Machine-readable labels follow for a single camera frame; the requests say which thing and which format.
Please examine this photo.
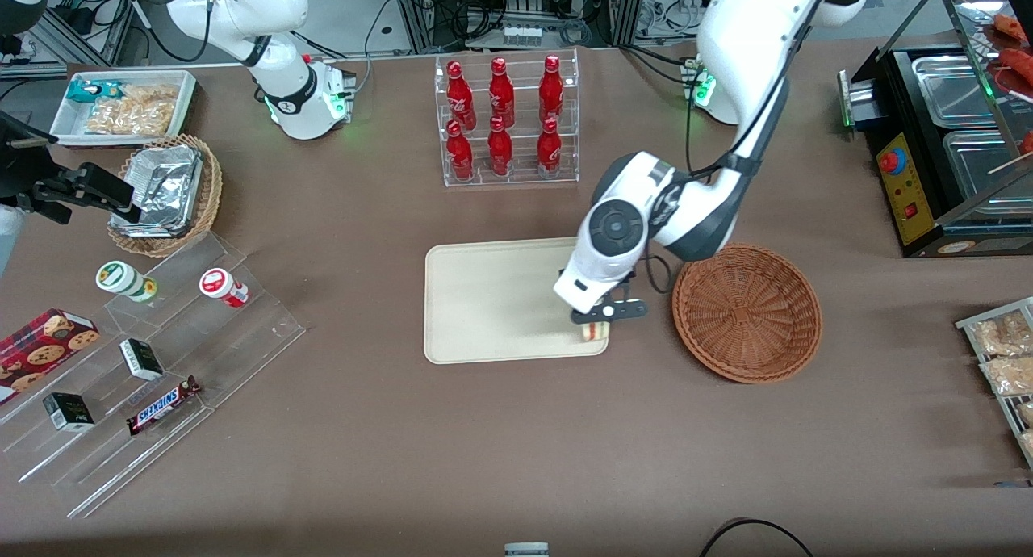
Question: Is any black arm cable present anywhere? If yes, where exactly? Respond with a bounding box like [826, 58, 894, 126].
[129, 0, 212, 64]
[643, 24, 812, 295]

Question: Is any red lid white bottle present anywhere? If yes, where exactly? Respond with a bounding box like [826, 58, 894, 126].
[199, 267, 250, 309]

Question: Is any silver foil container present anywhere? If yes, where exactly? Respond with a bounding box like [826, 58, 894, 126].
[111, 144, 204, 237]

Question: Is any black food warmer machine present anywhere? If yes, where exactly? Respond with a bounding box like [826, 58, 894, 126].
[838, 0, 1033, 259]

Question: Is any red cola bottle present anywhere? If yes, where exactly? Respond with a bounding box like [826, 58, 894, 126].
[537, 54, 565, 124]
[445, 61, 478, 131]
[445, 119, 475, 182]
[487, 57, 517, 129]
[536, 117, 563, 179]
[487, 116, 515, 178]

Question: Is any Snickers chocolate bar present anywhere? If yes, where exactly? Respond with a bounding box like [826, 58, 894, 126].
[126, 375, 203, 438]

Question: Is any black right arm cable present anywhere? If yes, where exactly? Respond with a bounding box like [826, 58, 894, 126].
[129, 0, 212, 64]

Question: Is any clear bag of chips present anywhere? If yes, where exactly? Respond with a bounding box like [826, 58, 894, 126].
[84, 84, 180, 137]

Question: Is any clear acrylic stepped shelf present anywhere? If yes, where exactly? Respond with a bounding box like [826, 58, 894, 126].
[0, 232, 307, 520]

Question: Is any red sausage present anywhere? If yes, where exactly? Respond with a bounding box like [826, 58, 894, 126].
[993, 13, 1031, 44]
[996, 48, 1033, 99]

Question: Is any green lid white cup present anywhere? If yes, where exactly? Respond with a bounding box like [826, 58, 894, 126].
[95, 260, 159, 304]

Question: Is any clear acrylic bottle rack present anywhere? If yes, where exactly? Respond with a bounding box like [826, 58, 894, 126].
[434, 47, 581, 188]

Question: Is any cream plastic serving tray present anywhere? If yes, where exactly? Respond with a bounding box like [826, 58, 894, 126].
[424, 236, 609, 366]

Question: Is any aluminium frame structure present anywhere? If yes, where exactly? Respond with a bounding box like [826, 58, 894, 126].
[386, 0, 648, 51]

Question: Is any grey wire rack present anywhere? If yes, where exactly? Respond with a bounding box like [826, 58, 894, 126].
[956, 296, 1033, 471]

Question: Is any brown round wicker basket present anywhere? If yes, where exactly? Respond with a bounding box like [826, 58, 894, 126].
[671, 243, 823, 384]

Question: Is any black looped cable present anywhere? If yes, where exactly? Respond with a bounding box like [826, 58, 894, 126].
[697, 517, 817, 557]

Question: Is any steel warmer pan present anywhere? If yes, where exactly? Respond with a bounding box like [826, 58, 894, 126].
[910, 54, 1000, 130]
[942, 128, 1033, 201]

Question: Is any light wicker basket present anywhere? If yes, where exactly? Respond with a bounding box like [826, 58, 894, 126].
[107, 133, 224, 258]

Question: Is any red cookie box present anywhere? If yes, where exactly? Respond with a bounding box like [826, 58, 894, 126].
[0, 308, 101, 405]

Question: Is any white rectangular plastic bin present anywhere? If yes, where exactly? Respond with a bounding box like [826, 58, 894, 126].
[49, 69, 199, 149]

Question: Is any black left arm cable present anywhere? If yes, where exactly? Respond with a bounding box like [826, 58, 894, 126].
[643, 24, 812, 295]

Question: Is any small black box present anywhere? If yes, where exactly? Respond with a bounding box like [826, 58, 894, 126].
[119, 337, 165, 382]
[42, 392, 96, 433]

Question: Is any teal snack packet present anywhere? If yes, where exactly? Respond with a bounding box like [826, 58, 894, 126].
[65, 78, 123, 105]

